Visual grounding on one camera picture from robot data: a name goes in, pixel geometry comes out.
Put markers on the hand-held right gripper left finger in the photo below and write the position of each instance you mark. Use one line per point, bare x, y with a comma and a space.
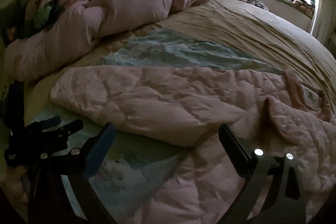
101, 151

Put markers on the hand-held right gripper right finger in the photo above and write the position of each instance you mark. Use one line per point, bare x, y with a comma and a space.
237, 146

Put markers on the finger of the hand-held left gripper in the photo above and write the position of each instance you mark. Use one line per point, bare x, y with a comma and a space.
51, 121
72, 126

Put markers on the pink quilted blanket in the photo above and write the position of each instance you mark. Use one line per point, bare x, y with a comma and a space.
183, 103

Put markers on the green printed pillow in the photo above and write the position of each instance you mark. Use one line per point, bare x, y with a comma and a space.
42, 12

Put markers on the teal cartoon printed blanket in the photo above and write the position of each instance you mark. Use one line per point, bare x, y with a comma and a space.
170, 52

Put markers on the bed with tan sheet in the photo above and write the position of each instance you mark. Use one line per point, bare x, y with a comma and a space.
236, 27

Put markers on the pink duvet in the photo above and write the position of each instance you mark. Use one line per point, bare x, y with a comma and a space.
113, 11

